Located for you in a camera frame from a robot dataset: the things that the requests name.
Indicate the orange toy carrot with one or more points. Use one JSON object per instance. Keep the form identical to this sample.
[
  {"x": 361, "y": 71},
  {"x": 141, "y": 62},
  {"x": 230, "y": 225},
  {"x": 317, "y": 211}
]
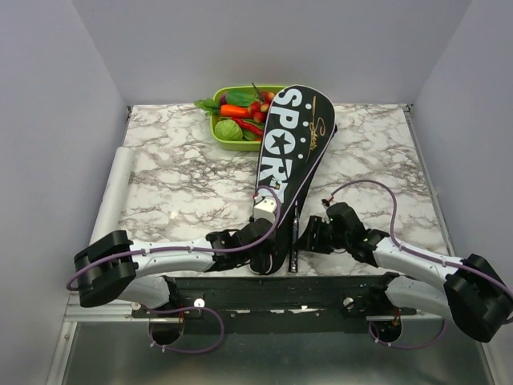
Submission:
[{"x": 233, "y": 111}]

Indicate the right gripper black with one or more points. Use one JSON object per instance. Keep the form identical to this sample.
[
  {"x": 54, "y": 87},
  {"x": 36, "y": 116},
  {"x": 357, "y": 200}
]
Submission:
[{"x": 316, "y": 224}]

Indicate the red toy chili pepper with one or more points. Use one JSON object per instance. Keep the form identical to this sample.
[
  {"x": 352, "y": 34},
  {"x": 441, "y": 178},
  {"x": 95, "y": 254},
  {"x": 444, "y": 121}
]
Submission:
[{"x": 250, "y": 127}]

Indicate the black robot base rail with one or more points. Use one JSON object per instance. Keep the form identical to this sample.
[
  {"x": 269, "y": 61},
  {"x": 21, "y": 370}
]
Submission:
[{"x": 278, "y": 306}]

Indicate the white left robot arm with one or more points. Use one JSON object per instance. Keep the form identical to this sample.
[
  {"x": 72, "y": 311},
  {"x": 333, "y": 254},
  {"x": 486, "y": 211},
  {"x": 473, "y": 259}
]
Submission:
[{"x": 116, "y": 267}]

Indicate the black racket cover bag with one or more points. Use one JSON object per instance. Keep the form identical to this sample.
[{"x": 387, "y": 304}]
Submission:
[{"x": 301, "y": 123}]

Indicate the green plastic basket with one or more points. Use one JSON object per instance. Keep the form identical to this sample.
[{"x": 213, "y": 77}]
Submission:
[{"x": 241, "y": 96}]

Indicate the green toy cabbage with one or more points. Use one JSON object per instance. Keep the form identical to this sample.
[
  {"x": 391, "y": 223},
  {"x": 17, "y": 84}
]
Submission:
[{"x": 228, "y": 130}]

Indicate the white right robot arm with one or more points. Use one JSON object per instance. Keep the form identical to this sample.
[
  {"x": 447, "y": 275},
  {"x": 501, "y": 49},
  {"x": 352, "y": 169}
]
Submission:
[{"x": 468, "y": 290}]

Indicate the white shuttlecock tube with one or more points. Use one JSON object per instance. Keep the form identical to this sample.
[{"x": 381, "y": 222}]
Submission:
[{"x": 115, "y": 193}]

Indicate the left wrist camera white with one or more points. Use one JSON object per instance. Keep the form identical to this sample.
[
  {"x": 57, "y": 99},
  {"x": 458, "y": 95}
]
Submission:
[{"x": 264, "y": 208}]

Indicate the red toy cherry bunch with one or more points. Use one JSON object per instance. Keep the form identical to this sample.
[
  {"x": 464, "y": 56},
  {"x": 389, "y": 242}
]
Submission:
[{"x": 259, "y": 109}]

